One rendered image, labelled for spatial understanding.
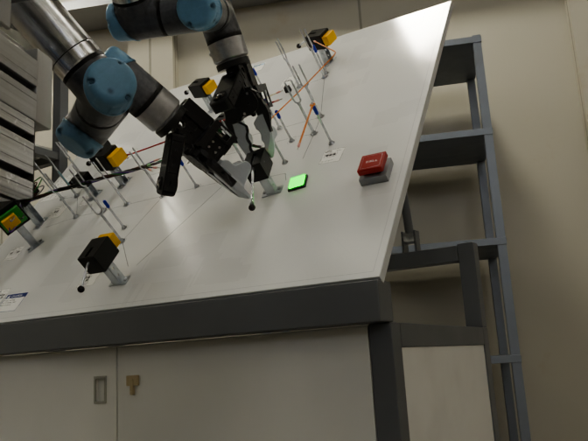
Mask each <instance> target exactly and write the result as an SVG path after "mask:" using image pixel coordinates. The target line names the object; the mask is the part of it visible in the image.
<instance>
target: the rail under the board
mask: <svg viewBox="0 0 588 441"><path fill-rule="evenodd" d="M393 321H394V319H393V308H392V298H391V289H390V282H386V281H384V283H383V281H381V280H377V279H375V280H368V281H361V282H353V283H340V284H332V285H325V286H318V287H310V288H303V289H295V290H281V291H274V292H266V293H259V294H252V295H244V296H237V297H223V298H216V299H208V300H200V301H193V302H186V303H178V304H165V305H157V306H150V307H143V308H135V309H128V310H120V311H106V312H99V313H91V314H84V315H77V316H69V317H62V318H48V319H41V320H33V321H25V322H18V323H11V324H3V325H0V356H2V355H13V354H32V353H43V352H52V351H63V350H73V349H83V348H94V347H113V346H124V345H134V344H144V343H155V342H165V341H175V340H195V339H205V338H215V337H226V336H236V335H246V334H257V333H276V332H287V331H296V330H307V329H318V328H327V327H338V326H357V325H368V324H374V323H385V322H393Z"/></svg>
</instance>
